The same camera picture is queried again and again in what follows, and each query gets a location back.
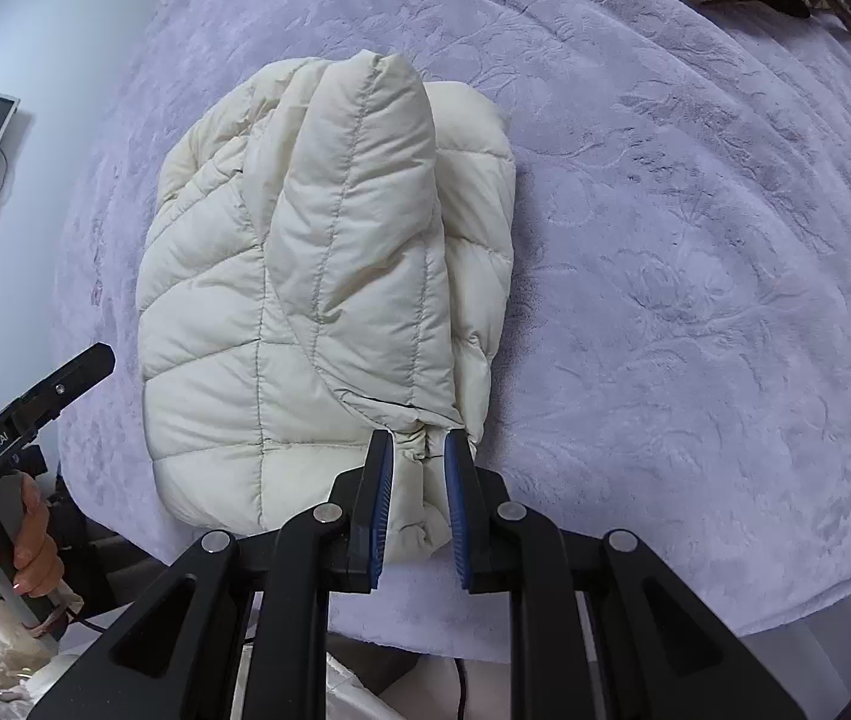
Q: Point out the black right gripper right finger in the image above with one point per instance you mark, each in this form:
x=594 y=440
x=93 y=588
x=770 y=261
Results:
x=599 y=627

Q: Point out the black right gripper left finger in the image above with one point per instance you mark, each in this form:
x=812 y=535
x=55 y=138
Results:
x=238 y=626

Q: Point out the cream quilted down jacket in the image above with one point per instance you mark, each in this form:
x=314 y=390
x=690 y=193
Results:
x=331 y=255

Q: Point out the left hand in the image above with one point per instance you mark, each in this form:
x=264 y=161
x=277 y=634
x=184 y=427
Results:
x=39 y=569

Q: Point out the lavender embossed plush blanket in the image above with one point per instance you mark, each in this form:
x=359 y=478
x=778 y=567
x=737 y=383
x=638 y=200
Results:
x=677 y=356

